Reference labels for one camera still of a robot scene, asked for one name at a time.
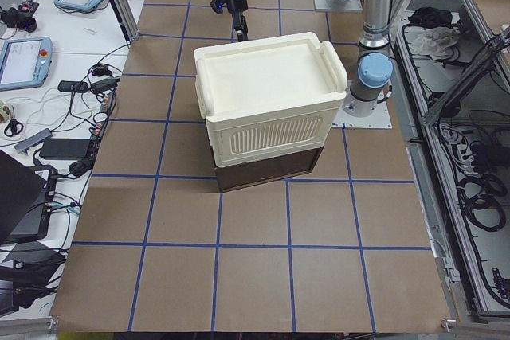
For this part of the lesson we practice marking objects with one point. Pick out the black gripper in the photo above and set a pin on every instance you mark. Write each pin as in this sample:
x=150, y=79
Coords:
x=237, y=5

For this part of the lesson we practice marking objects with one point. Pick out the dark wooden drawer cabinet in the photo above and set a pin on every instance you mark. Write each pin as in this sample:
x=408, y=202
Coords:
x=259, y=172

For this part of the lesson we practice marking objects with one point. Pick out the cream plastic storage box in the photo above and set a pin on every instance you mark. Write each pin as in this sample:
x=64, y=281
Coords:
x=269, y=97

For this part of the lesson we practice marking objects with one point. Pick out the crumpled white cloth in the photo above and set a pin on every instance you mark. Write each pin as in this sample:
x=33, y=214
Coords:
x=436, y=43

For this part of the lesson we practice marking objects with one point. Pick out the lower teach pendant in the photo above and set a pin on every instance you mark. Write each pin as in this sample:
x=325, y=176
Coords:
x=25, y=63

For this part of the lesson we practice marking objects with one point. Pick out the black power brick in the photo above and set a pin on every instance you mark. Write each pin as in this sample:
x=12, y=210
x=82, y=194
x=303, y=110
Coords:
x=64, y=149

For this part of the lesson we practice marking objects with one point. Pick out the black scissors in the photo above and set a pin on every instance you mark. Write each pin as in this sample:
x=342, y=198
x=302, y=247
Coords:
x=13, y=128

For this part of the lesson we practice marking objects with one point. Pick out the black laptop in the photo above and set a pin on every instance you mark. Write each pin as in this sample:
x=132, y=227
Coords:
x=26, y=195

